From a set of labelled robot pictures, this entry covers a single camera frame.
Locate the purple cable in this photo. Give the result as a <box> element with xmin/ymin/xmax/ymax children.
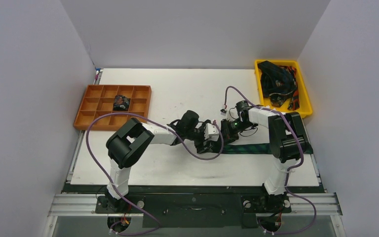
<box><xmin>84</xmin><ymin>112</ymin><xmax>225</xmax><ymax>236</ymax></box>
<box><xmin>220</xmin><ymin>85</ymin><xmax>317</xmax><ymax>236</ymax></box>

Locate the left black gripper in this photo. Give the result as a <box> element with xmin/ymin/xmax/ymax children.
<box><xmin>185</xmin><ymin>121</ymin><xmax>213</xmax><ymax>153</ymax></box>

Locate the rolled dark tie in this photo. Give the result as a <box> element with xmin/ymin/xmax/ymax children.
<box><xmin>113</xmin><ymin>95</ymin><xmax>131</xmax><ymax>111</ymax></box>

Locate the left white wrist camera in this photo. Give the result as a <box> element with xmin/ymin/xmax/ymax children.
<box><xmin>204</xmin><ymin>122</ymin><xmax>220</xmax><ymax>142</ymax></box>

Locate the pile of dark ties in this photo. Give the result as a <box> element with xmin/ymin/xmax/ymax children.
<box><xmin>257</xmin><ymin>61</ymin><xmax>300</xmax><ymax>111</ymax></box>

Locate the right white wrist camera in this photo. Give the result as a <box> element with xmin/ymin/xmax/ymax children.
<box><xmin>220</xmin><ymin>107</ymin><xmax>238</xmax><ymax>121</ymax></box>

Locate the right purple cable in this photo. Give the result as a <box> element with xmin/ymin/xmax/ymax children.
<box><xmin>220</xmin><ymin>85</ymin><xmax>317</xmax><ymax>236</ymax></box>

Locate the aluminium rail frame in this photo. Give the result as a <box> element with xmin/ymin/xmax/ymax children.
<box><xmin>44</xmin><ymin>193</ymin><xmax>346</xmax><ymax>237</ymax></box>

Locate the green navy striped tie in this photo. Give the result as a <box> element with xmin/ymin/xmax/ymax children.
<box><xmin>207</xmin><ymin>143</ymin><xmax>313</xmax><ymax>155</ymax></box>

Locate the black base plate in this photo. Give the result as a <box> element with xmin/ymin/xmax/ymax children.
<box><xmin>62</xmin><ymin>186</ymin><xmax>324</xmax><ymax>232</ymax></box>

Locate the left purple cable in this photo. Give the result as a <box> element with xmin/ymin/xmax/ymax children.
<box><xmin>84</xmin><ymin>112</ymin><xmax>225</xmax><ymax>236</ymax></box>

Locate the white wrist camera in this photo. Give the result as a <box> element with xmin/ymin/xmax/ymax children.
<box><xmin>220</xmin><ymin>107</ymin><xmax>238</xmax><ymax>121</ymax></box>
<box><xmin>204</xmin><ymin>122</ymin><xmax>220</xmax><ymax>142</ymax></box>

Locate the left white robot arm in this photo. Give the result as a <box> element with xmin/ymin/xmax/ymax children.
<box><xmin>105</xmin><ymin>110</ymin><xmax>224</xmax><ymax>212</ymax></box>

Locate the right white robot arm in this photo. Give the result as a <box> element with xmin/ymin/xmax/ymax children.
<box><xmin>221</xmin><ymin>101</ymin><xmax>310</xmax><ymax>211</ymax></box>

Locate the yellow plastic bin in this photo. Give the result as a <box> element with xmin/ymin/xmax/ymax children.
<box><xmin>254</xmin><ymin>59</ymin><xmax>313</xmax><ymax>118</ymax></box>

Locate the orange compartment tray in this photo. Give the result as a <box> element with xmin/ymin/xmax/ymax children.
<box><xmin>74</xmin><ymin>84</ymin><xmax>152</xmax><ymax>131</ymax></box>

